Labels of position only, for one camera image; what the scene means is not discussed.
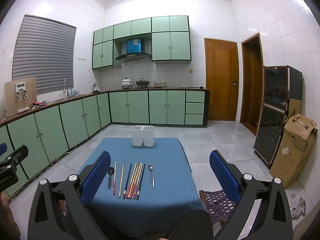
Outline brown cardboard box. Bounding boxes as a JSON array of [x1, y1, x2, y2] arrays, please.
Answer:
[[270, 113, 318, 189]]

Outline red-handled chopstick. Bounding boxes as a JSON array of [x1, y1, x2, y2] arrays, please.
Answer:
[[133, 163, 143, 199], [113, 161, 117, 196], [126, 163, 137, 198], [130, 163, 142, 198]]

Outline green kitchen cabinets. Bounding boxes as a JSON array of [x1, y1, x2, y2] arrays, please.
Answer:
[[1, 88, 209, 196], [92, 16, 191, 70]]

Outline black wok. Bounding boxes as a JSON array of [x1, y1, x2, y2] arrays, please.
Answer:
[[136, 78, 149, 89]]

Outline black spoon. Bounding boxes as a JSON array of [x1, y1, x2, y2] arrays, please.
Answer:
[[108, 167, 114, 189]]

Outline person's dark knee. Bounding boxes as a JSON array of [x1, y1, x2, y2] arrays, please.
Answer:
[[161, 210, 214, 240]]

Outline patterned rag on floor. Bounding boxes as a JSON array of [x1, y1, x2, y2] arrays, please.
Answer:
[[289, 193, 306, 220]]

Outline brown wooden door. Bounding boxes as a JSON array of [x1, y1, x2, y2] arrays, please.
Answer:
[[204, 38, 239, 121]]

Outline green upper kitchen cabinets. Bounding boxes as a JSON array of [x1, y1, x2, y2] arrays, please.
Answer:
[[92, 16, 191, 70]]

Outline blue tablecloth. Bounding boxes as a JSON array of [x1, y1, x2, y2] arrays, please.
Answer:
[[85, 138, 205, 237]]

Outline person's left hand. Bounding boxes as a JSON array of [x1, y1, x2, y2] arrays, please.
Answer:
[[1, 192, 21, 238]]

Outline silver metal spoon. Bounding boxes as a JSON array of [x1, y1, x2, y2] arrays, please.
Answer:
[[148, 164, 155, 187]]

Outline green lower kitchen cabinets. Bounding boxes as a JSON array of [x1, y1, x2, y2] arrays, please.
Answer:
[[1, 88, 209, 196]]

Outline black range hood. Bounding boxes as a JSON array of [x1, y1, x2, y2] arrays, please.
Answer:
[[113, 38, 151, 63]]

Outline grey window blind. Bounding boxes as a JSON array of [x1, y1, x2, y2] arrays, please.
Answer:
[[12, 15, 76, 94]]

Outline purple woven stool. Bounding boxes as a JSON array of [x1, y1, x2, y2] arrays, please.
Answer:
[[199, 190, 235, 225]]

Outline white double utensil holder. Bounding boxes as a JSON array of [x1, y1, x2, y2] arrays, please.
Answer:
[[130, 125, 155, 147]]

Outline chrome kitchen faucet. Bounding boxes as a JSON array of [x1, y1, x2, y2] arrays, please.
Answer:
[[63, 77, 69, 98]]

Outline cardboard board with device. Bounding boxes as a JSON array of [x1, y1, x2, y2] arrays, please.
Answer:
[[4, 77, 37, 117]]

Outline black glass cabinet appliance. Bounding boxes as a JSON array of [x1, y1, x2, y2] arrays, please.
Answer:
[[253, 65, 303, 167]]

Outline red cloth on counter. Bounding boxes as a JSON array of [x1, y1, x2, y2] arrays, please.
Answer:
[[32, 102, 47, 109]]

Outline open wooden doorway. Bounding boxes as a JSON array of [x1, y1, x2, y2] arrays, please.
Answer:
[[240, 33, 264, 134]]

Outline black chopstick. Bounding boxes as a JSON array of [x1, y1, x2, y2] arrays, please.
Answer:
[[136, 163, 146, 200], [123, 163, 132, 199]]

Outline white pot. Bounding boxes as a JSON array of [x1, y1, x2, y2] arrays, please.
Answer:
[[121, 77, 132, 89]]

